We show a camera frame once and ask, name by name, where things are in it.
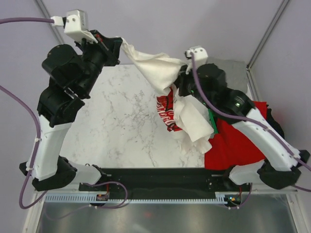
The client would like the aluminium frame post right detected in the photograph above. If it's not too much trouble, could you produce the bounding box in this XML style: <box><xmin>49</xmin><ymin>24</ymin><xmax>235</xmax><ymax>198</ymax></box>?
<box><xmin>245</xmin><ymin>0</ymin><xmax>291</xmax><ymax>70</ymax></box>

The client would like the black t shirt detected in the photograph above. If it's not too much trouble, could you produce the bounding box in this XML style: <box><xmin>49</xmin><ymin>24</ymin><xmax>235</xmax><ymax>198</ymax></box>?
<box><xmin>266</xmin><ymin>108</ymin><xmax>285</xmax><ymax>139</ymax></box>

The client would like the white red printed t shirt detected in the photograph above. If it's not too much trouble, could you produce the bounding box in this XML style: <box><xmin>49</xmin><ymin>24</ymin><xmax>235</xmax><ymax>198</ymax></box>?
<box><xmin>121</xmin><ymin>40</ymin><xmax>214</xmax><ymax>154</ymax></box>

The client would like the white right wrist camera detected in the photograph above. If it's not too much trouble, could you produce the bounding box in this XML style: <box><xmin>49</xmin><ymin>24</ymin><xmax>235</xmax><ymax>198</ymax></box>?
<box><xmin>184</xmin><ymin>46</ymin><xmax>208</xmax><ymax>67</ymax></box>

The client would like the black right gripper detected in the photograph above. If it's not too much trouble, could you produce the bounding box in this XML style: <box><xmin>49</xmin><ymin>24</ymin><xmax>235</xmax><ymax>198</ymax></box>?
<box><xmin>173</xmin><ymin>63</ymin><xmax>211</xmax><ymax>109</ymax></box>

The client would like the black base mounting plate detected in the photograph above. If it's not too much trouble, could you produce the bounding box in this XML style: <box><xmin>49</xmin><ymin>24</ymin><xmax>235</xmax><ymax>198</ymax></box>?
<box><xmin>79</xmin><ymin>167</ymin><xmax>250</xmax><ymax>197</ymax></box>

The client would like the aluminium frame post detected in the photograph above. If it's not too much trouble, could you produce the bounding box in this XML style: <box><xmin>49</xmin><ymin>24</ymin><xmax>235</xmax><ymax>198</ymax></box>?
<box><xmin>245</xmin><ymin>0</ymin><xmax>291</xmax><ymax>70</ymax></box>
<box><xmin>34</xmin><ymin>0</ymin><xmax>66</xmax><ymax>44</ymax></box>

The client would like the aluminium frame post left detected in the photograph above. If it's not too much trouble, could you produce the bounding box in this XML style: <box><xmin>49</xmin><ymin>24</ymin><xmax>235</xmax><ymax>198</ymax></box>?
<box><xmin>34</xmin><ymin>0</ymin><xmax>66</xmax><ymax>44</ymax></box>

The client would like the aluminium front rail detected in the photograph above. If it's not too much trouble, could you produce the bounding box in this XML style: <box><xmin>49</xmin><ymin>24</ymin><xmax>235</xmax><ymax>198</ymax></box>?
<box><xmin>47</xmin><ymin>187</ymin><xmax>298</xmax><ymax>195</ymax></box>

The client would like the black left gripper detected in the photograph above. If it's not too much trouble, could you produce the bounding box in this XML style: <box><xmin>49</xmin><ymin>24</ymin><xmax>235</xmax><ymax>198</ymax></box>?
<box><xmin>76</xmin><ymin>30</ymin><xmax>123</xmax><ymax>96</ymax></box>

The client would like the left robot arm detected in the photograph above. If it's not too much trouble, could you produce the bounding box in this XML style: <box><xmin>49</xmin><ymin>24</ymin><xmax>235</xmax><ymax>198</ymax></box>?
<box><xmin>19</xmin><ymin>30</ymin><xmax>123</xmax><ymax>191</ymax></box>

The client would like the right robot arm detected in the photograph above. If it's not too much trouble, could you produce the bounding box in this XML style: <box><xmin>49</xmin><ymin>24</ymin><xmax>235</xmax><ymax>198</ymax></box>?
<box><xmin>175</xmin><ymin>64</ymin><xmax>310</xmax><ymax>191</ymax></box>

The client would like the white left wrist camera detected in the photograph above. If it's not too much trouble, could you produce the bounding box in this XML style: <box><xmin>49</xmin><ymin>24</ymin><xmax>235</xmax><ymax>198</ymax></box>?
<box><xmin>50</xmin><ymin>9</ymin><xmax>98</xmax><ymax>44</ymax></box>

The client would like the folded grey t shirt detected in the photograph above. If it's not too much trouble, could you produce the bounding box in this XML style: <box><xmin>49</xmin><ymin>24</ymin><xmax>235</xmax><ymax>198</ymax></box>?
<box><xmin>207</xmin><ymin>57</ymin><xmax>248</xmax><ymax>93</ymax></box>

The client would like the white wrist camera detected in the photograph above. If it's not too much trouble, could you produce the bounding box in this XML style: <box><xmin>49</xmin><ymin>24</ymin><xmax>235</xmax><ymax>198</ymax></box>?
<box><xmin>50</xmin><ymin>9</ymin><xmax>98</xmax><ymax>44</ymax></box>
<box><xmin>184</xmin><ymin>46</ymin><xmax>208</xmax><ymax>67</ymax></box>

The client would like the white slotted cable duct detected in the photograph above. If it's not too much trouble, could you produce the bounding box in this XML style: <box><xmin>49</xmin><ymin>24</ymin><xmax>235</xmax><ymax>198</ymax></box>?
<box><xmin>45</xmin><ymin>192</ymin><xmax>227</xmax><ymax>204</ymax></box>

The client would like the green plastic bin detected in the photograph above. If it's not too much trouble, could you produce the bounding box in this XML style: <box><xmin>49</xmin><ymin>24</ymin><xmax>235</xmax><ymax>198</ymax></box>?
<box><xmin>208</xmin><ymin>109</ymin><xmax>218</xmax><ymax>134</ymax></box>

